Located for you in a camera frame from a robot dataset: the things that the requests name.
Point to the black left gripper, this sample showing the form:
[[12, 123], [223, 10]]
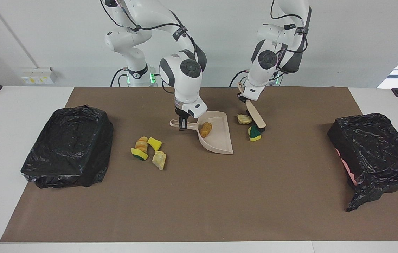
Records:
[[242, 92]]

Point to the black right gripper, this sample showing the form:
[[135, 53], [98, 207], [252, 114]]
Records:
[[180, 113]]

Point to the beige hand brush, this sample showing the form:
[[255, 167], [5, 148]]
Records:
[[256, 114]]

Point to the striped croissant piece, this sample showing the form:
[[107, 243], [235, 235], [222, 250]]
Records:
[[142, 144], [244, 119]]

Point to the plain yellow sponge piece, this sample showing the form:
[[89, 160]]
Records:
[[154, 143]]

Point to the beige plastic dustpan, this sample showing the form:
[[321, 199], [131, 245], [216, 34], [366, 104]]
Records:
[[220, 140]]

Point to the pale croissant piece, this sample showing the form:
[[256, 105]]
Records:
[[159, 160]]

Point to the green and yellow sponge wedge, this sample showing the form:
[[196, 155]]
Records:
[[254, 135]]

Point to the yellow sponge with green pad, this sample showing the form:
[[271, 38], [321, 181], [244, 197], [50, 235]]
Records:
[[139, 153]]

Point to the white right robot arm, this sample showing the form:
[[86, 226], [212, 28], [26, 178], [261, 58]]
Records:
[[185, 88]]

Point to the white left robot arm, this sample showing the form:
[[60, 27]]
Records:
[[265, 59]]

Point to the black trash bag bin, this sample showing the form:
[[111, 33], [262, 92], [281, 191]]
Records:
[[69, 147]]

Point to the pink bin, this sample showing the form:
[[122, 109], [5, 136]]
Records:
[[346, 167]]

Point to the black bag over pink bin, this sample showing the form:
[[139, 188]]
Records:
[[378, 154]]

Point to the brown table mat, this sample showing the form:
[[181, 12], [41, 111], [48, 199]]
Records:
[[185, 211]]

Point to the white wall socket box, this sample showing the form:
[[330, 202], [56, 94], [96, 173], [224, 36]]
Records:
[[39, 75]]

